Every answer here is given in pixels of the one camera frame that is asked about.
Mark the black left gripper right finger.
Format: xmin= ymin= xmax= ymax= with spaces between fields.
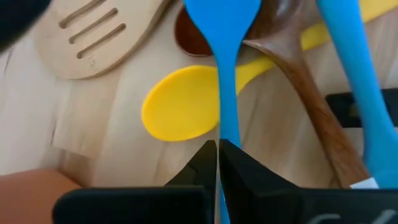
xmin=220 ymin=139 xmax=398 ymax=224

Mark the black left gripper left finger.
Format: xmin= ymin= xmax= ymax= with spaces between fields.
xmin=52 ymin=139 xmax=218 ymax=224

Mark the small blue silicone spoon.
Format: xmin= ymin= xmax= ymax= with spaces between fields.
xmin=183 ymin=0 xmax=262 ymax=224

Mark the black plastic spoon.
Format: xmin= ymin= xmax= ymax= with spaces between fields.
xmin=325 ymin=88 xmax=398 ymax=129

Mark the large blue silicone spoon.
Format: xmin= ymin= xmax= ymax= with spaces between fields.
xmin=316 ymin=0 xmax=398 ymax=190

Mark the light wooden slotted spatula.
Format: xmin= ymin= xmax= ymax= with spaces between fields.
xmin=34 ymin=0 xmax=174 ymax=80

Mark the yellow plastic spoon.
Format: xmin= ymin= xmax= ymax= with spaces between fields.
xmin=141 ymin=0 xmax=398 ymax=143

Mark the dark brown wooden spoon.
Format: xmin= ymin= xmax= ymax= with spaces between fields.
xmin=174 ymin=4 xmax=218 ymax=58

